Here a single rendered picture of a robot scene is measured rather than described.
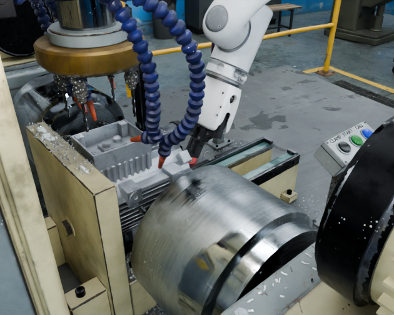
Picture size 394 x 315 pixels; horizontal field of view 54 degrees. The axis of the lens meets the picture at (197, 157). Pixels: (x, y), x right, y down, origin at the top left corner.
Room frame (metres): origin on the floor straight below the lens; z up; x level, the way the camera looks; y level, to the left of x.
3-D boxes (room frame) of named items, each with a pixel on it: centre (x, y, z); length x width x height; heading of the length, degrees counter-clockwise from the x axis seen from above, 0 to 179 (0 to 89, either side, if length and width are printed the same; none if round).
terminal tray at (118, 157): (0.66, 0.17, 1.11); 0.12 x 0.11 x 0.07; 129
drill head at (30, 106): (0.93, 0.36, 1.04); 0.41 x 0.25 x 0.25; 40
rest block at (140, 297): (0.54, 0.13, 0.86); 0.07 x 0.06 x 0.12; 40
